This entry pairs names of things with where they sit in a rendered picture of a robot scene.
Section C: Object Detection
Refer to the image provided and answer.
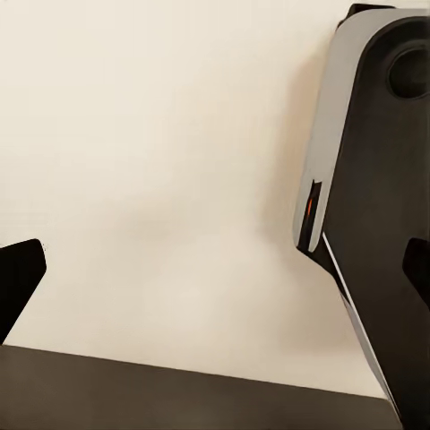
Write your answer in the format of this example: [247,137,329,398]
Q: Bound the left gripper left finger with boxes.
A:
[0,238,47,345]

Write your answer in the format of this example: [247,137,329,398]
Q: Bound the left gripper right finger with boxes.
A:
[402,237,430,309]

